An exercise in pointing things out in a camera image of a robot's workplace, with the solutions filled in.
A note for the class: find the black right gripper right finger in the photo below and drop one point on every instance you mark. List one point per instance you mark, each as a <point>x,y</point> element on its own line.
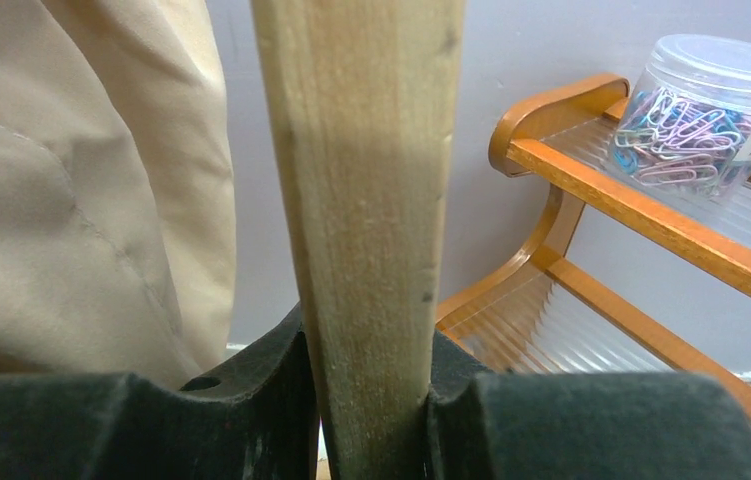
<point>632,425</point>

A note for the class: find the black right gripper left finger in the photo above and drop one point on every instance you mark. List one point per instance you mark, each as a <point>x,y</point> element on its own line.
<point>251,417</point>

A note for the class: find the wooden clothes rack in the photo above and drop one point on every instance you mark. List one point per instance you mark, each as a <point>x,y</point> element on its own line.
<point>362,98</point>

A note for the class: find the beige shorts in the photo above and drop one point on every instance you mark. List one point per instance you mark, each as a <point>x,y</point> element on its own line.
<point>117,217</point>

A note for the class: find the wooden slatted shelf rack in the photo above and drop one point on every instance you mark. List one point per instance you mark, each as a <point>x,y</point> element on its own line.
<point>610,279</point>

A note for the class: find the clear paperclip jar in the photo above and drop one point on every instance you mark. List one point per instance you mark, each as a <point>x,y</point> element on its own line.
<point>686,128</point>

